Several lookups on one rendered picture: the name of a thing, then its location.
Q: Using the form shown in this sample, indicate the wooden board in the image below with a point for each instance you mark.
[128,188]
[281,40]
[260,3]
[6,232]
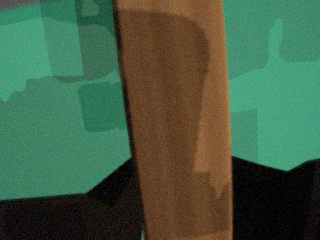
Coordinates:
[175,86]

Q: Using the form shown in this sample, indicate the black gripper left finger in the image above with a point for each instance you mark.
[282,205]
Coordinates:
[109,211]

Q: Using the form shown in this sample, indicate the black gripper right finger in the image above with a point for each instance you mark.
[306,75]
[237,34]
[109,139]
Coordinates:
[274,204]

